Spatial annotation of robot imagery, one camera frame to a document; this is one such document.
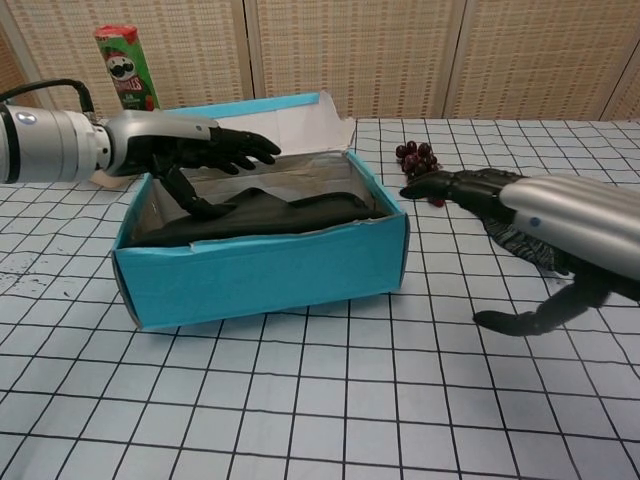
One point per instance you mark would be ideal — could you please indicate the woven folding screen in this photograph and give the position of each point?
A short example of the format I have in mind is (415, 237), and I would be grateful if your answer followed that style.
(500, 50)

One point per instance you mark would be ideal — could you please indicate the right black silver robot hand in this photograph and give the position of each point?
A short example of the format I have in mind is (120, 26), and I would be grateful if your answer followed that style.
(575, 220)

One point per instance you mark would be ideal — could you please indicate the blue checked tablecloth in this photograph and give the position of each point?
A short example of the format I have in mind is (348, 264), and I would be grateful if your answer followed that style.
(350, 390)

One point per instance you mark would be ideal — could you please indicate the green Pringles can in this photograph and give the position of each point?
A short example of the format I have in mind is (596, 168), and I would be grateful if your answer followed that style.
(130, 75)

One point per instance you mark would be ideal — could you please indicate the grey knit work glove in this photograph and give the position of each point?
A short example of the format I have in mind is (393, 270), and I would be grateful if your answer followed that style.
(520, 245)

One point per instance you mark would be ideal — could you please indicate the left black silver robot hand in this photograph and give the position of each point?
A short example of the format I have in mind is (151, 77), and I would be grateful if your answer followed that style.
(150, 140)

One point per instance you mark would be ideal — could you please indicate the beige food tray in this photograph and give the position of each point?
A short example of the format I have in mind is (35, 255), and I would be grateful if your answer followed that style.
(112, 181)

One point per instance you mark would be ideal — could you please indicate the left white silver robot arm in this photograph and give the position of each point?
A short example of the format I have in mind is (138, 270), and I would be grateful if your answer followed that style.
(45, 145)

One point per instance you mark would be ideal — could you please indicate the blue cardboard shoe box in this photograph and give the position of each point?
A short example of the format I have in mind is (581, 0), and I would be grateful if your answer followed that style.
(260, 280)

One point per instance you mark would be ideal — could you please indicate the dark red grape bunch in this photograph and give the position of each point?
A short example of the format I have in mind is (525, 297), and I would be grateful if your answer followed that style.
(415, 157)

